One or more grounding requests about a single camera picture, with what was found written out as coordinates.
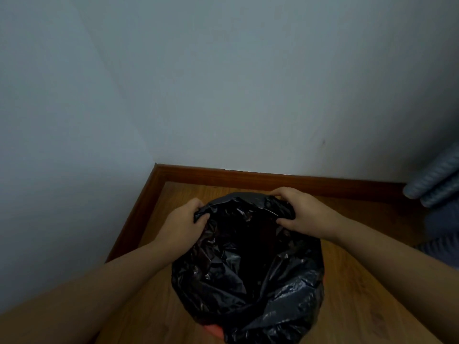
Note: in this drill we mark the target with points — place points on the person's left hand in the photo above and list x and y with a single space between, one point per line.
181 222

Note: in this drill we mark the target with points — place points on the person's right hand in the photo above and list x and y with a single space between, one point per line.
311 214

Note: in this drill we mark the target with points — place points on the person's left thumb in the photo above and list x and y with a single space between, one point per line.
203 219

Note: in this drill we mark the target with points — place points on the person's right thumb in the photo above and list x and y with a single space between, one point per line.
285 222

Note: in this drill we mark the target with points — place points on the black plastic trash bag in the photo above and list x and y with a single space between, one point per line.
247 272

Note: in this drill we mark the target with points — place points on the person's left forearm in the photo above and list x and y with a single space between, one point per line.
86 290

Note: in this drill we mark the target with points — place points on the person's right forearm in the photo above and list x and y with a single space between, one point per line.
398 272

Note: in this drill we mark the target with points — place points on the brown wooden baseboard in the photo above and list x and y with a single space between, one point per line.
229 186

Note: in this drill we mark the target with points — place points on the red trash bin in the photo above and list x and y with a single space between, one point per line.
215 332

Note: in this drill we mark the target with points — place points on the grey fabric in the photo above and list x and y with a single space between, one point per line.
443 243

